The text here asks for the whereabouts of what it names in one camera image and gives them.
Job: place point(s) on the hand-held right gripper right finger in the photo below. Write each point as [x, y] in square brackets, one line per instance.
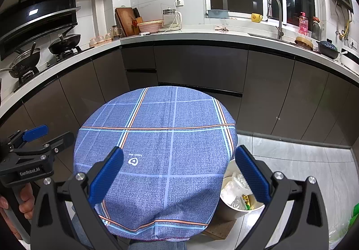
[252, 175]

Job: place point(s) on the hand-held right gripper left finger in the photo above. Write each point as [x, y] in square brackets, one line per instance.
[108, 174]

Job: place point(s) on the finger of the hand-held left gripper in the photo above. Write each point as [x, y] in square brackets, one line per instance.
[60, 140]
[35, 131]

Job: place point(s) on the clear plastic wrapper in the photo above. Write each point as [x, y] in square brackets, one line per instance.
[241, 181]

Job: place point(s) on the yellow snack packet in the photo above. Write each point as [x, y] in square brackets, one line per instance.
[251, 201]

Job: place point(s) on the silver foil wrapper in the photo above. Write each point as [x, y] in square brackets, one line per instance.
[237, 204]

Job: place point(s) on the white round trash bin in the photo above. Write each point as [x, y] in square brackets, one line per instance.
[227, 212]

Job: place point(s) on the person's left hand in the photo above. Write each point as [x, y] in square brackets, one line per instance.
[26, 202]

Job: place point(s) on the black gas stove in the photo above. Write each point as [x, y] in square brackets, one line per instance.
[28, 76]

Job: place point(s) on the blue plaid tablecloth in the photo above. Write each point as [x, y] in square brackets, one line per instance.
[168, 140]

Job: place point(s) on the black wok with glass lid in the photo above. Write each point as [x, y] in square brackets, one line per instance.
[23, 63]

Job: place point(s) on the black frying pan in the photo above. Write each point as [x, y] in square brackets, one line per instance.
[64, 44]

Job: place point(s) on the small white cup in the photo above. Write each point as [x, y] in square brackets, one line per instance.
[108, 37]
[101, 39]
[93, 41]

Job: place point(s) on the translucent plastic bag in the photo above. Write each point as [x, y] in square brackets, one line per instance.
[347, 227]

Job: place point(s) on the black range hood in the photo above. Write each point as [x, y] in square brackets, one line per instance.
[36, 20]

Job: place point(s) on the dark kitchen base cabinets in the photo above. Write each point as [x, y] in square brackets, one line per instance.
[196, 65]

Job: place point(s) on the wooden cutting board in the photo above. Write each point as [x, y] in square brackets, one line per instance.
[124, 20]

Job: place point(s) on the wooden knife block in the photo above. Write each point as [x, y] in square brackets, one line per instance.
[138, 21]

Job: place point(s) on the wooden bowl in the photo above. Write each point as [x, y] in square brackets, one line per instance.
[303, 42]

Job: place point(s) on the pink strainer basket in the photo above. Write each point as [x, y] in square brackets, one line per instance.
[150, 26]

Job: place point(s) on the dark blue pot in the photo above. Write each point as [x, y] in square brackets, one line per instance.
[327, 49]

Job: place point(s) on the steel kitchen faucet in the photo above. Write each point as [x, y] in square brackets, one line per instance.
[280, 28]

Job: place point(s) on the crumpled rag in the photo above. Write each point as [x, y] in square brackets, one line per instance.
[221, 28]

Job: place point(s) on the white pot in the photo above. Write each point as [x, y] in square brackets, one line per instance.
[349, 60]

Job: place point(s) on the yellow mug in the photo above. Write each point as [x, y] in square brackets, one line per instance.
[255, 18]

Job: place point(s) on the pink dish soap bottle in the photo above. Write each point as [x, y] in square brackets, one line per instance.
[303, 24]

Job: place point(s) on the glass electric kettle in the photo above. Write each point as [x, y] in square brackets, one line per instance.
[169, 18]

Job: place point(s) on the white wall socket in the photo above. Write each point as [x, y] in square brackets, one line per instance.
[179, 2]
[352, 45]

